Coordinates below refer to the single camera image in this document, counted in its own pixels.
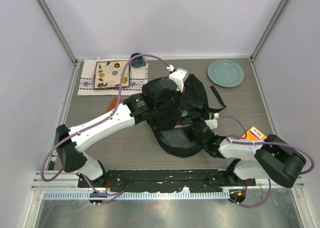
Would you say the orange paperback book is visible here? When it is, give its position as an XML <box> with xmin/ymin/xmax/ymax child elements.
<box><xmin>240</xmin><ymin>126</ymin><xmax>267</xmax><ymax>141</ymax></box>

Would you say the light teal round plate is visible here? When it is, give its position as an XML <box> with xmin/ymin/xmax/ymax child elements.
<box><xmin>207</xmin><ymin>59</ymin><xmax>245</xmax><ymax>88</ymax></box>

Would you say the floral square ceramic plate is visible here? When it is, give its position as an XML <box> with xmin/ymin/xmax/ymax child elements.
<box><xmin>94</xmin><ymin>60</ymin><xmax>130</xmax><ymax>90</ymax></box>

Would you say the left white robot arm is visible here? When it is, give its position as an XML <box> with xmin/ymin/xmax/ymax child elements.
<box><xmin>55</xmin><ymin>77</ymin><xmax>184</xmax><ymax>188</ymax></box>

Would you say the green coin book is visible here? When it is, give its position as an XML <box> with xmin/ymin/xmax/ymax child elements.
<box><xmin>181</xmin><ymin>109</ymin><xmax>198</xmax><ymax>117</ymax></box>

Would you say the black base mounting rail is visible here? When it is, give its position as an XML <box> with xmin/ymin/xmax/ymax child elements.
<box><xmin>78</xmin><ymin>169</ymin><xmax>248</xmax><ymax>193</ymax></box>

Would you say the brown leather wallet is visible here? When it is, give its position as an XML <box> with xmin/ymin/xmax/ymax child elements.
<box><xmin>106</xmin><ymin>97</ymin><xmax>118</xmax><ymax>112</ymax></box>

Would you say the dark blue ceramic cup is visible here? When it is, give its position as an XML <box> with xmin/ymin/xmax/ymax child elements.
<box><xmin>130</xmin><ymin>53</ymin><xmax>146</xmax><ymax>68</ymax></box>

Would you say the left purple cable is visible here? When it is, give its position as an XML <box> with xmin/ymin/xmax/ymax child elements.
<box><xmin>40</xmin><ymin>53</ymin><xmax>175</xmax><ymax>205</ymax></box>

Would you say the black student backpack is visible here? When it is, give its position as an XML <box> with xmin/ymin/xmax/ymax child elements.
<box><xmin>147</xmin><ymin>74</ymin><xmax>226</xmax><ymax>158</ymax></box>

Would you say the white slotted cable duct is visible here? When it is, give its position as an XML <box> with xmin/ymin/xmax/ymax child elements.
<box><xmin>42</xmin><ymin>190</ymin><xmax>230</xmax><ymax>200</ymax></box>

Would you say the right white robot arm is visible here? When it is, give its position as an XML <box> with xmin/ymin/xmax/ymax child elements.
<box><xmin>186</xmin><ymin>120</ymin><xmax>307</xmax><ymax>188</ymax></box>

